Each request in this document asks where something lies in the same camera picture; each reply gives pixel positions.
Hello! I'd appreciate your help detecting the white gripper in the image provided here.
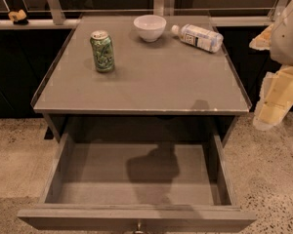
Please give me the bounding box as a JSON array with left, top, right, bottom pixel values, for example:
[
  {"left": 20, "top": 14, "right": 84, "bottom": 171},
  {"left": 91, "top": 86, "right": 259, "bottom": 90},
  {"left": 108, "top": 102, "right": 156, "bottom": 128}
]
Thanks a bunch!
[{"left": 249, "top": 0, "right": 293, "bottom": 131}]

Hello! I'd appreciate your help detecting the clear blue-label plastic bottle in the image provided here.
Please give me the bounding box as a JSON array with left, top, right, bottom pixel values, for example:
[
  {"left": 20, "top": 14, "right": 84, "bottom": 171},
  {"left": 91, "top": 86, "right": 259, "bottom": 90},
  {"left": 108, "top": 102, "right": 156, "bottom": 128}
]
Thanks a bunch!
[{"left": 171, "top": 24, "right": 224, "bottom": 53}]

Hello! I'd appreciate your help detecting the grey cabinet with top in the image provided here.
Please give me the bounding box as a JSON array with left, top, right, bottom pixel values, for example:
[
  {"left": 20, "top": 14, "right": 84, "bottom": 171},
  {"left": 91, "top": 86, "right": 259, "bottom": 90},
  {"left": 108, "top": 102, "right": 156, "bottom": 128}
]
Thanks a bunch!
[{"left": 32, "top": 16, "right": 251, "bottom": 134}]

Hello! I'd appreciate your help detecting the metal drawer knob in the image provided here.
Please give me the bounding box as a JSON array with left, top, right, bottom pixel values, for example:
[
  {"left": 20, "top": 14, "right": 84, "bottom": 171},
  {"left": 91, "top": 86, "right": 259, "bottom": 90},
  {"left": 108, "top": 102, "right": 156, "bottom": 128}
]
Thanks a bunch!
[{"left": 133, "top": 222, "right": 145, "bottom": 234}]

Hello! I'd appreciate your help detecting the open grey top drawer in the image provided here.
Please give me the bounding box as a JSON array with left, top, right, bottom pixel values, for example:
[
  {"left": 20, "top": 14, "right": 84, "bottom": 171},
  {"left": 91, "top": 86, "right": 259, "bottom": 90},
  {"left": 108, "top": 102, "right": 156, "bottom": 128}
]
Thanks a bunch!
[{"left": 18, "top": 133, "right": 256, "bottom": 233}]

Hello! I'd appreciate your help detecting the white ceramic bowl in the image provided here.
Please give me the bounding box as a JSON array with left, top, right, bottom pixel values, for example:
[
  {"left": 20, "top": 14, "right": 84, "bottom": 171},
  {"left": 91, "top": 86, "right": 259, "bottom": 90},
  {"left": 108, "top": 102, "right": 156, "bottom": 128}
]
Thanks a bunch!
[{"left": 134, "top": 15, "right": 166, "bottom": 42}]

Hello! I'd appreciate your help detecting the green soda can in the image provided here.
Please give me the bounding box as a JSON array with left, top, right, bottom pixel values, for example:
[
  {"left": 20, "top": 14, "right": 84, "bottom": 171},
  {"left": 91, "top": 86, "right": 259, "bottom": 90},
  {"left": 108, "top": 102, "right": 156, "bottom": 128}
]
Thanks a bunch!
[{"left": 90, "top": 30, "right": 114, "bottom": 72}]

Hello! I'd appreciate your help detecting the small yellow black object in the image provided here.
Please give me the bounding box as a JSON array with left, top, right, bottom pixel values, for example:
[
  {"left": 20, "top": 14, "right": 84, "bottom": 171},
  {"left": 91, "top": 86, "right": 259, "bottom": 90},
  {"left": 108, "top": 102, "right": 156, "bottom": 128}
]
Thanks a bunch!
[{"left": 8, "top": 10, "right": 28, "bottom": 24}]

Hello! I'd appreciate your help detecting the metal railing frame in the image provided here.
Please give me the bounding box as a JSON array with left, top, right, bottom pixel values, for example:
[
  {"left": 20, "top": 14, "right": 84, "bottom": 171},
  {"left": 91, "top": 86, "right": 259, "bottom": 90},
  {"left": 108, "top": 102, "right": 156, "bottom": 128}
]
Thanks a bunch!
[{"left": 0, "top": 0, "right": 290, "bottom": 28}]

